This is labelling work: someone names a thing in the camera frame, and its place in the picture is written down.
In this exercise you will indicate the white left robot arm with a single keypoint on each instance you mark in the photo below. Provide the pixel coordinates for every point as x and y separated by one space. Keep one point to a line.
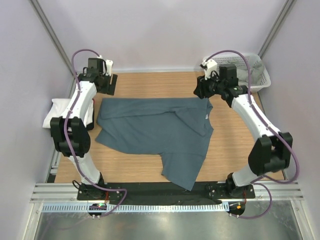
69 130

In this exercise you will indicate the aluminium right corner post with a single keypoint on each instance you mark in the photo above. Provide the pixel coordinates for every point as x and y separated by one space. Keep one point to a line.
276 27

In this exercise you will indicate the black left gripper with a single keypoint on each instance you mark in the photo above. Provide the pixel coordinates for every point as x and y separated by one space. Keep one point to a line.
110 89

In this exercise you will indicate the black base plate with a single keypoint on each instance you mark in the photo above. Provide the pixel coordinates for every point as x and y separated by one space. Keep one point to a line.
163 193

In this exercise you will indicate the aluminium front rail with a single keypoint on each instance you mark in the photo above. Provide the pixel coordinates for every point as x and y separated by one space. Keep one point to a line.
66 192

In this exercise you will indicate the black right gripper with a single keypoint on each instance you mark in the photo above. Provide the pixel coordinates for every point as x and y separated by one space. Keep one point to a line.
201 88

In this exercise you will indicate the white plastic basket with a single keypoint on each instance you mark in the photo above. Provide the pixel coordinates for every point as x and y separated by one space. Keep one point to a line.
259 75

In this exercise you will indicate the folded white t shirt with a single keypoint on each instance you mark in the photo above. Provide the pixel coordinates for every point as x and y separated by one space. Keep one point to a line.
59 105

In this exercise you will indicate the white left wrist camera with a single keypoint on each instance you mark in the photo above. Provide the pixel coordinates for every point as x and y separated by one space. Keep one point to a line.
108 65

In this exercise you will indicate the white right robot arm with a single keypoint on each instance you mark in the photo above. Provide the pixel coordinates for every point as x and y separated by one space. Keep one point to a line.
270 151

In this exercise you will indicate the folded black t shirt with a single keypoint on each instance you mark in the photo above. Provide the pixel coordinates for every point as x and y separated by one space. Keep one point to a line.
90 116

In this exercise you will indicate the aluminium corner post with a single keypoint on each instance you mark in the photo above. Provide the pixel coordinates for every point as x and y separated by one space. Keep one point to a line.
276 27
51 33

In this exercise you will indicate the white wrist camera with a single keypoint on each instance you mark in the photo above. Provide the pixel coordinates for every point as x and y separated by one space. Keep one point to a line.
108 65
210 68

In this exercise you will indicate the aluminium left corner post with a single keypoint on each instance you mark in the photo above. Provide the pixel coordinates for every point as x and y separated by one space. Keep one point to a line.
51 33

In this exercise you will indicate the slotted grey cable duct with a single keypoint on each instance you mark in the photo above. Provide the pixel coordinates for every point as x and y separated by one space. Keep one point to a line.
90 207

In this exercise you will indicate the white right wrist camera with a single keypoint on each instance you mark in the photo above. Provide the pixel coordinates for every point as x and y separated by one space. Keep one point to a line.
210 68

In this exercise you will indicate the blue t shirt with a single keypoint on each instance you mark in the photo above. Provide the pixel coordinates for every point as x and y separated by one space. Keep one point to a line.
176 129

